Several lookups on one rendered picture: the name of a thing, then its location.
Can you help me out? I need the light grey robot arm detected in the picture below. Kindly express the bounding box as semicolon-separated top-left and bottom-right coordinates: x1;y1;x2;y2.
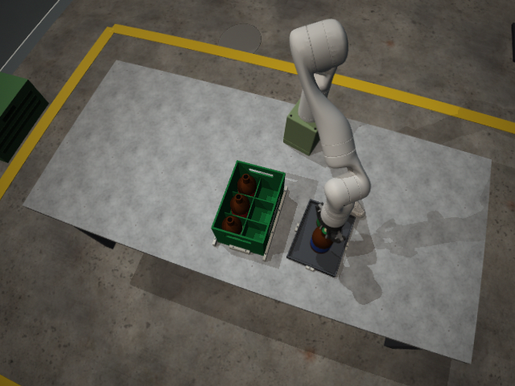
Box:
290;19;371;228

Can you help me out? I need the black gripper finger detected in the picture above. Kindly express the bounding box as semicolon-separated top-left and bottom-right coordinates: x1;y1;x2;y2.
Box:
325;230;346;244
315;203;324;230

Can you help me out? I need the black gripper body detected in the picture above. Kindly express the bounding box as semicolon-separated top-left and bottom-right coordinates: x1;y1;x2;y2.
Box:
319;212;344;235

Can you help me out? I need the green crate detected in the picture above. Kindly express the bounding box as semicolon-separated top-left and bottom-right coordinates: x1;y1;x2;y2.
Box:
212;168;284;256

